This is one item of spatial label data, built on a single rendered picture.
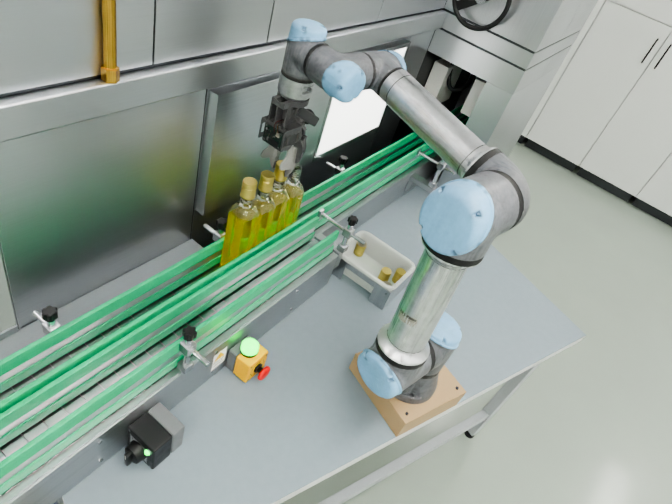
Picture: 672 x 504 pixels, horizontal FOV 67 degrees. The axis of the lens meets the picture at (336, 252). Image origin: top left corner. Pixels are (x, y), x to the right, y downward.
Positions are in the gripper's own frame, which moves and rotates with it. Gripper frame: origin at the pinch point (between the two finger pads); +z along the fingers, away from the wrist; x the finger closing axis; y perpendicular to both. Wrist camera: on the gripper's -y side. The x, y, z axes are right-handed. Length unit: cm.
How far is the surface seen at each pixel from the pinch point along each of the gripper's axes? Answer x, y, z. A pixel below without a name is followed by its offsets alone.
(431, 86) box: -13, -114, 8
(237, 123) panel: -11.7, 5.2, -7.2
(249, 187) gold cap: 1.3, 12.9, 0.3
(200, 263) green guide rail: -3.1, 20.8, 23.6
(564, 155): 32, -378, 104
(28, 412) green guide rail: 7, 70, 23
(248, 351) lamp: 20.5, 26.3, 31.1
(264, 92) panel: -11.8, -2.8, -13.5
